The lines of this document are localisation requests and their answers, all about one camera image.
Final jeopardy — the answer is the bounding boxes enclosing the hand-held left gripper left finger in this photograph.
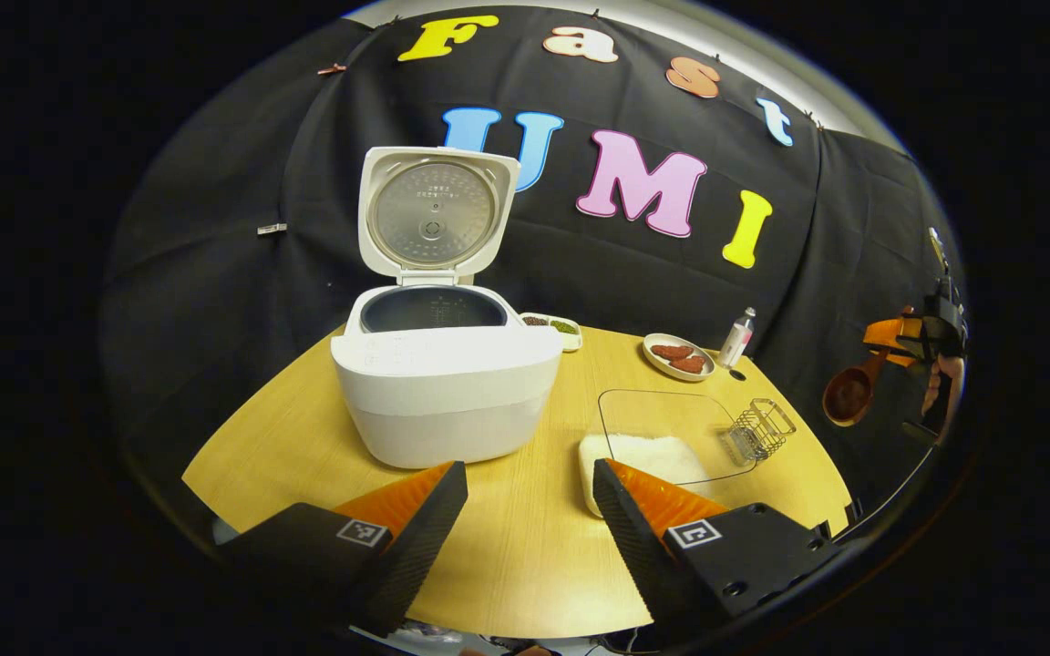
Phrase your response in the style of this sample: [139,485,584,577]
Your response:
[215,460,469,639]

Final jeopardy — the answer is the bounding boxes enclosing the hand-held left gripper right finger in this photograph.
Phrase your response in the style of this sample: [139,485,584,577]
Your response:
[592,458,845,643]

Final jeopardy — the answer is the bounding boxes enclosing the brown wooden spoon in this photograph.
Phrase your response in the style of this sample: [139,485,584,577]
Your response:
[822,351,890,428]

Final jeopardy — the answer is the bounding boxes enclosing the white rice pile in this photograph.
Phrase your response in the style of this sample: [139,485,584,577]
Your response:
[578,433,713,518]

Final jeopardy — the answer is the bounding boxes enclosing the white rice cooker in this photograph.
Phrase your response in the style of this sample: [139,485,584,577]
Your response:
[331,146,564,470]

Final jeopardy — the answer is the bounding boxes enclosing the metal wire chopstick holder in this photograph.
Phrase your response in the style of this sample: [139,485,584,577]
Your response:
[728,398,798,461]

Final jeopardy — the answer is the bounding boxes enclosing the clear glass container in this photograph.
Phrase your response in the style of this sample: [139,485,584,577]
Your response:
[577,389,758,518]

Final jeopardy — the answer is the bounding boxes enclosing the small clear bottle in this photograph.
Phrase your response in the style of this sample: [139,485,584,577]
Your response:
[717,307,757,369]

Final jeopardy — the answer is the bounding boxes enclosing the white round plate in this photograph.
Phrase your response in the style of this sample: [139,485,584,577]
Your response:
[642,333,716,383]

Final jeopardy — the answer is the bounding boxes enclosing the white divided seasoning dish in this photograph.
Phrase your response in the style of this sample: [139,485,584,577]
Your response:
[520,313,583,354]

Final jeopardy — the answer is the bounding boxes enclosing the black backdrop cloth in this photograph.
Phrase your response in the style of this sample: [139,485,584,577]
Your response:
[98,5,968,548]

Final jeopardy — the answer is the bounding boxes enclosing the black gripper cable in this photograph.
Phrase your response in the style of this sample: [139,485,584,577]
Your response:
[830,428,945,548]

